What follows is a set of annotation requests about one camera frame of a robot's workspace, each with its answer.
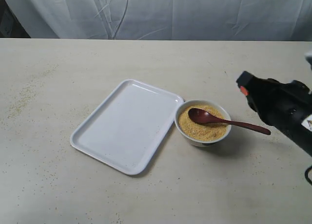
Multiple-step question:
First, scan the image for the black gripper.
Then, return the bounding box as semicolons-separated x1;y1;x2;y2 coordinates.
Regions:
236;71;312;155

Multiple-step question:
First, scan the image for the golden-brown granular powder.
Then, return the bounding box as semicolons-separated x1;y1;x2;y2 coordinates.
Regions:
178;105;227;141

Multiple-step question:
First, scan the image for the white ceramic bowl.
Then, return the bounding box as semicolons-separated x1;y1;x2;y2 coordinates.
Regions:
175;100;231;147

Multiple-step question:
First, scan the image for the dark brown wooden spoon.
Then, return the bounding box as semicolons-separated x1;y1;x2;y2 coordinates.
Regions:
188;108;271;135

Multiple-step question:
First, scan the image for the white backdrop cloth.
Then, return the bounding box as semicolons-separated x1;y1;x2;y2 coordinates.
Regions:
5;0;312;41

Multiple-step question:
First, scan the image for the white rectangular plastic tray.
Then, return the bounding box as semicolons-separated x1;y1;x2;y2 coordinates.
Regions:
70;79;184;175

